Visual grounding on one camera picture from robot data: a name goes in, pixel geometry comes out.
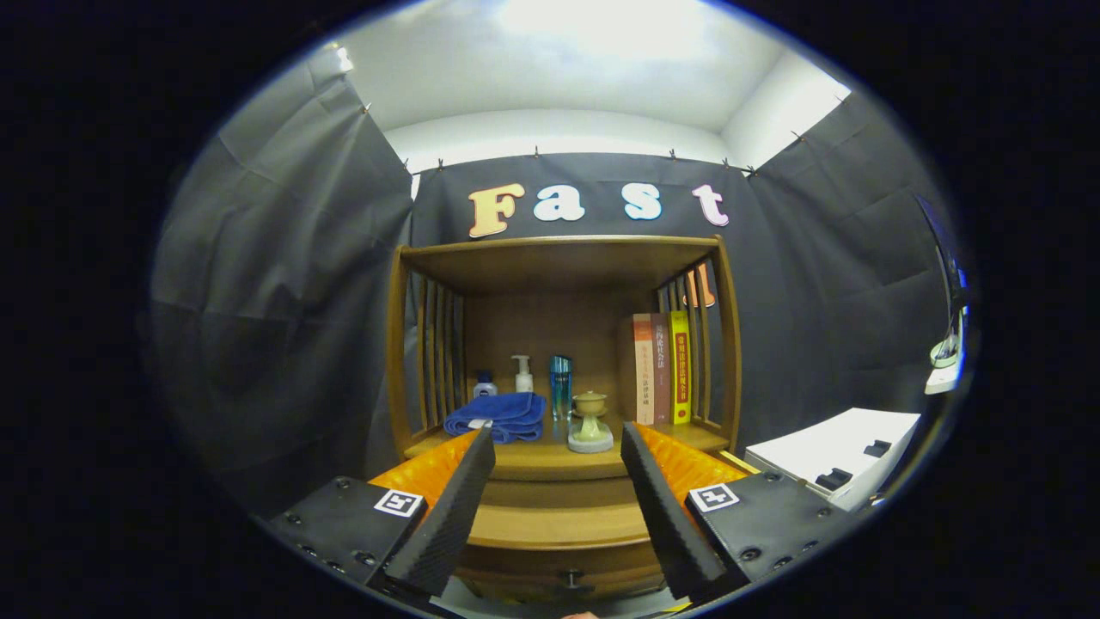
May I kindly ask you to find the blue folded towel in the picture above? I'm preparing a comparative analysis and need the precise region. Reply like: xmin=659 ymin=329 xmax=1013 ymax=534
xmin=443 ymin=392 xmax=547 ymax=445

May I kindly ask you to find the dark monitor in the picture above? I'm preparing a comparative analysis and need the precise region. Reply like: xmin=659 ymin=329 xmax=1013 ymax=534
xmin=915 ymin=193 xmax=972 ymax=315

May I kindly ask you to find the tall blue glass bottle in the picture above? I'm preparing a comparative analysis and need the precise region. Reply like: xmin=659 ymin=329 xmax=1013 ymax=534
xmin=550 ymin=355 xmax=574 ymax=422

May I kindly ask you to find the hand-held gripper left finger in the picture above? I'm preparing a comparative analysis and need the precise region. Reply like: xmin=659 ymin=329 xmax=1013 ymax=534
xmin=266 ymin=427 xmax=498 ymax=600

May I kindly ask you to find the wooden drawer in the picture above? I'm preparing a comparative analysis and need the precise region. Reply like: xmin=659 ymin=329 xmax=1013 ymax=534
xmin=455 ymin=477 xmax=680 ymax=603

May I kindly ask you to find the yellow book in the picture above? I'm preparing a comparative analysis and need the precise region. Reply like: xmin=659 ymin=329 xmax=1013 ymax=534
xmin=669 ymin=310 xmax=692 ymax=426

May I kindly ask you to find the beige book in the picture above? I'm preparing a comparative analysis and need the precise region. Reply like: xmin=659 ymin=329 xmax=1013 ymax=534
xmin=619 ymin=314 xmax=656 ymax=426

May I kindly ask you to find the wooden cabinet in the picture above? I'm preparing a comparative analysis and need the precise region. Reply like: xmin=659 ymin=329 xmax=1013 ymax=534
xmin=385 ymin=235 xmax=743 ymax=603

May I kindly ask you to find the white storage box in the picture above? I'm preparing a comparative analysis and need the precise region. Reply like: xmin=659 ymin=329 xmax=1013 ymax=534
xmin=744 ymin=408 xmax=922 ymax=512

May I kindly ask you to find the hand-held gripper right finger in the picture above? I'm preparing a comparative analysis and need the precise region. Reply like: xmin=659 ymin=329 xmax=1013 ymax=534
xmin=620 ymin=420 xmax=860 ymax=604

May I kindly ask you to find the wooden countertop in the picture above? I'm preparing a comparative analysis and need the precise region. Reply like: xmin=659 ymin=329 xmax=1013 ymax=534
xmin=402 ymin=415 xmax=731 ymax=482

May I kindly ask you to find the brown book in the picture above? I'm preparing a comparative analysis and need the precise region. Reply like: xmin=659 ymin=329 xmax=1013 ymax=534
xmin=651 ymin=313 xmax=672 ymax=425

